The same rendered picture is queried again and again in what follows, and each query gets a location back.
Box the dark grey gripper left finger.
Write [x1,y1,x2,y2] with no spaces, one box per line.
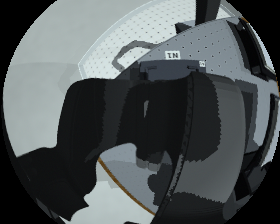
[17,78,153,222]

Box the white label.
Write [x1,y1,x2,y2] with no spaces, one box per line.
[165,51,180,60]

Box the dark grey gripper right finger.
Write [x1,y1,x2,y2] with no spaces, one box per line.
[147,71,246,224]

